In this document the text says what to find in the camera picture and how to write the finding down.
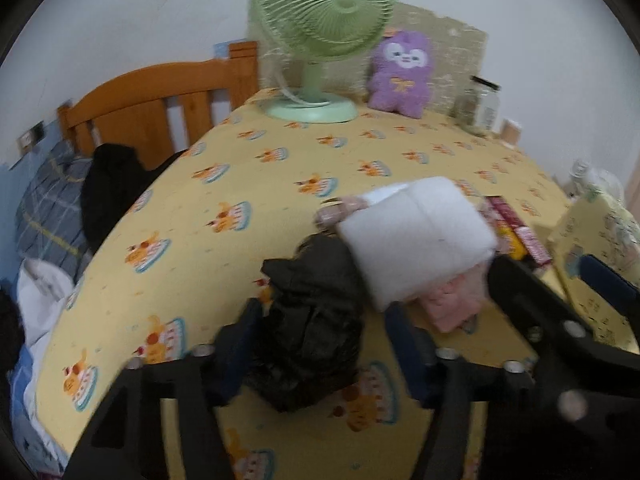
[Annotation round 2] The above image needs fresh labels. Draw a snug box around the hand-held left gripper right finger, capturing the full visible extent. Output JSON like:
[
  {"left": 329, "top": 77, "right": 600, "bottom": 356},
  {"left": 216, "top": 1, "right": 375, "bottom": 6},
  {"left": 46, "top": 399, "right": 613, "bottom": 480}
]
[{"left": 384, "top": 302, "right": 538, "bottom": 480}]

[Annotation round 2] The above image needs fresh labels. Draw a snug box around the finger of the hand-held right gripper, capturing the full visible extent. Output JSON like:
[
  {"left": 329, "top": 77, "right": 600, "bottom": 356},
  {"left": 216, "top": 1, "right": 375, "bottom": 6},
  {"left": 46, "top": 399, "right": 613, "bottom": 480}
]
[
  {"left": 487, "top": 257, "right": 596, "bottom": 361},
  {"left": 580, "top": 255, "right": 640, "bottom": 321}
]

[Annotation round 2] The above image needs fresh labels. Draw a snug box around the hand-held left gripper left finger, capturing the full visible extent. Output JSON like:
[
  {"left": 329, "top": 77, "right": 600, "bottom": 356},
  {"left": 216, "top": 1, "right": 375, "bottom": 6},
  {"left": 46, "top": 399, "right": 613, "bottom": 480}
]
[{"left": 62, "top": 299, "right": 266, "bottom": 480}]

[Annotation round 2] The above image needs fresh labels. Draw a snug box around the pink cloth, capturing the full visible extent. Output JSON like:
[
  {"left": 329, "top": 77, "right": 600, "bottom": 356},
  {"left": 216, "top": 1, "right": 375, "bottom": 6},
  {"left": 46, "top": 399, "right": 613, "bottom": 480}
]
[{"left": 417, "top": 267, "right": 491, "bottom": 335}]

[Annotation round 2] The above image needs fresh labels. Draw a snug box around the black plastic bag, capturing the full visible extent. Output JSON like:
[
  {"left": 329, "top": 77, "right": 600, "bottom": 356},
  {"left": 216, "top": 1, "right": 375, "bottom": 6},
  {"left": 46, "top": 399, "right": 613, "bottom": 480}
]
[{"left": 245, "top": 234, "right": 368, "bottom": 413}]

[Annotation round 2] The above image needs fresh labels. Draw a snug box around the white towel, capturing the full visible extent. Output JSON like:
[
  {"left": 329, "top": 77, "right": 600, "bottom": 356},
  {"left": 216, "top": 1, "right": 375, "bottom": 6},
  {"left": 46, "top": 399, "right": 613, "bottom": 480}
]
[{"left": 336, "top": 176, "right": 500, "bottom": 312}]

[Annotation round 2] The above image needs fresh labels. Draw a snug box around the red printed packet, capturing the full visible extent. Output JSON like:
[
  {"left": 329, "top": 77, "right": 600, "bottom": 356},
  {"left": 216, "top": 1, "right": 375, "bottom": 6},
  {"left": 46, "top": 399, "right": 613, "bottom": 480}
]
[{"left": 487, "top": 196, "right": 553, "bottom": 267}]

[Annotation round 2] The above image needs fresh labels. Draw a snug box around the yellow snack packet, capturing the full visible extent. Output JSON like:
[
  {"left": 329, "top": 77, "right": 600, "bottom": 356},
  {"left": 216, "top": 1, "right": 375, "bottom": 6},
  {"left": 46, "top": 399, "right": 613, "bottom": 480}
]
[{"left": 495, "top": 224, "right": 527, "bottom": 261}]

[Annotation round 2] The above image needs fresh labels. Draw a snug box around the pink patterned pouch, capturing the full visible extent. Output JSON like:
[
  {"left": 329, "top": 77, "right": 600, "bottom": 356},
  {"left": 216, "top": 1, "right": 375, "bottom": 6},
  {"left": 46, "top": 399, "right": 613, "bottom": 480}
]
[{"left": 314, "top": 195, "right": 373, "bottom": 233}]

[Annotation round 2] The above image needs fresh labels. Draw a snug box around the cotton swab box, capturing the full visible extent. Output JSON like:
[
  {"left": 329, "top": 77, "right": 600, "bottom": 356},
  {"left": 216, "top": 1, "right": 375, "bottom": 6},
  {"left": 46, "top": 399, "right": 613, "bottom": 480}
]
[{"left": 500, "top": 119, "right": 523, "bottom": 147}]

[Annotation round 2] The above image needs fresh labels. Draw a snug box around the white cloth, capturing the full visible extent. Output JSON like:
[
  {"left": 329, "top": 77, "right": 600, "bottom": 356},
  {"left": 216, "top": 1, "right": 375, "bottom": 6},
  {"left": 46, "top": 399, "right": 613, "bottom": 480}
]
[{"left": 15, "top": 257, "right": 76, "bottom": 346}]

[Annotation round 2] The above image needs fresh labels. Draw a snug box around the black garment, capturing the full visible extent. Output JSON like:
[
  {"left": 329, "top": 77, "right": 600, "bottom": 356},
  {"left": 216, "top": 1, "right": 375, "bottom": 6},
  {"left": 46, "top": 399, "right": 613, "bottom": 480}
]
[{"left": 80, "top": 143, "right": 186, "bottom": 256}]

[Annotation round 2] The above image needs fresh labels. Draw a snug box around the glass jar black lid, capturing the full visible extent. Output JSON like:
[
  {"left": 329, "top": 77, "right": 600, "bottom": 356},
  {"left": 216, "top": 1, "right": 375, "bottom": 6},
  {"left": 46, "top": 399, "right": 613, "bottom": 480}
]
[{"left": 450, "top": 75, "right": 502, "bottom": 136}]

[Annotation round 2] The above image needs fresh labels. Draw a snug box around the blue bedsheet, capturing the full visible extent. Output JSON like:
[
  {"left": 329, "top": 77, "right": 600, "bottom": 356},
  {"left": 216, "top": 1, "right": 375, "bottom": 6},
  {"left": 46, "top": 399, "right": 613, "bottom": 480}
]
[{"left": 9, "top": 345, "right": 68, "bottom": 473}]

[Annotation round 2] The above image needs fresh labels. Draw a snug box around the blue plaid bedding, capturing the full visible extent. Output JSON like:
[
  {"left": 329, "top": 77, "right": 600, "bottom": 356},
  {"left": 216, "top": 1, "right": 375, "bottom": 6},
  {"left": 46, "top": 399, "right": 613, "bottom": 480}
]
[{"left": 15, "top": 137, "right": 96, "bottom": 281}]

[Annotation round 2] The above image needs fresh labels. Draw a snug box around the purple plush toy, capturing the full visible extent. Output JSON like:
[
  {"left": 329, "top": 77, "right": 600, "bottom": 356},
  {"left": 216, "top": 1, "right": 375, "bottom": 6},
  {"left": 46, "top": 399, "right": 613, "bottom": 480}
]
[{"left": 367, "top": 30, "right": 435, "bottom": 120}]

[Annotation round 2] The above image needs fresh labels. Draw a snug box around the beige cartoon-print cushion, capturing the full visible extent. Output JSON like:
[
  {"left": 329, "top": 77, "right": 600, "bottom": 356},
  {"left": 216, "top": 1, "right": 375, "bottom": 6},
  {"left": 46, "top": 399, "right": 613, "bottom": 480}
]
[{"left": 320, "top": 2, "right": 488, "bottom": 116}]

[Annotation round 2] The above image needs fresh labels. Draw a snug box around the wooden bed headboard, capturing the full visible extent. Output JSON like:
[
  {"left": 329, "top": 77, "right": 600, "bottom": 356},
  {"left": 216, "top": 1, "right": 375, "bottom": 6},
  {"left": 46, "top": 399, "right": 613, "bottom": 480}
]
[{"left": 56, "top": 41, "right": 259, "bottom": 171}]

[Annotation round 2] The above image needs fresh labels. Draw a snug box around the green desk fan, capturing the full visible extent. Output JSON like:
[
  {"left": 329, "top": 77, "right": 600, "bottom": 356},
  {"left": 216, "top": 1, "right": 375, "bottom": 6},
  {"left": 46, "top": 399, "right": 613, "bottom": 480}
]
[{"left": 248, "top": 0, "right": 398, "bottom": 124}]

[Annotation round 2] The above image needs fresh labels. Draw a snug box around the white fan power cable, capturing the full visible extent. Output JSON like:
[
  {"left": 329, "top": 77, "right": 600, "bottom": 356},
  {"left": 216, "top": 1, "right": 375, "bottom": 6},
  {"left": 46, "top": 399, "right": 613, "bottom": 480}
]
[{"left": 267, "top": 45, "right": 333, "bottom": 110}]

